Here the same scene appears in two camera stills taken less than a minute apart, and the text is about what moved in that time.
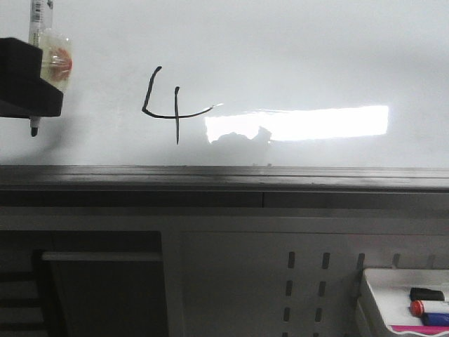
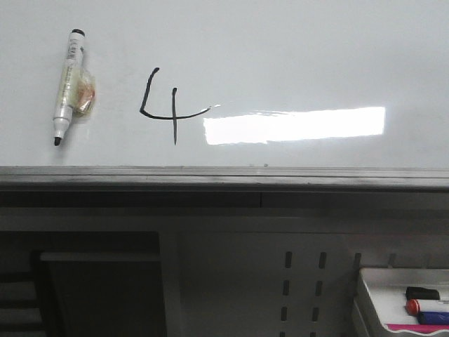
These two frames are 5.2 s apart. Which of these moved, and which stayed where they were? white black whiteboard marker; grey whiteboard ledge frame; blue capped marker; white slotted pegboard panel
Moved: white black whiteboard marker
Stayed: grey whiteboard ledge frame; white slotted pegboard panel; blue capped marker
